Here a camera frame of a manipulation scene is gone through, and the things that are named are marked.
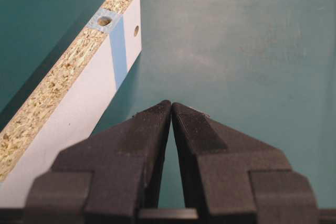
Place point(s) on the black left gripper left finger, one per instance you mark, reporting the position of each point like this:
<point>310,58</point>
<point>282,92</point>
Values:
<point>106,178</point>

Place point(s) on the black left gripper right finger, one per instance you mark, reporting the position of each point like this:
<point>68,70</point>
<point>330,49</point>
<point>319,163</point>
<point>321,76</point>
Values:
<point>230,177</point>

